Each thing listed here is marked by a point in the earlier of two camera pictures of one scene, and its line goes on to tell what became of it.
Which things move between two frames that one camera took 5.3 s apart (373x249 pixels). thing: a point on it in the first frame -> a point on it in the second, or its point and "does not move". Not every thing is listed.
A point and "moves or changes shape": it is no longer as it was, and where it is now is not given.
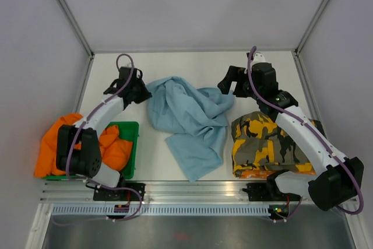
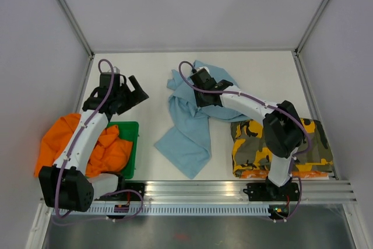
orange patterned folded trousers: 259,174 does not move
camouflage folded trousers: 259,143 does not move
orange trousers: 115,152 does not move
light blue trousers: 195,121 moves or changes shape
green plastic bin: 128,131 does not move
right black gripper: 236,74 -> 200,102
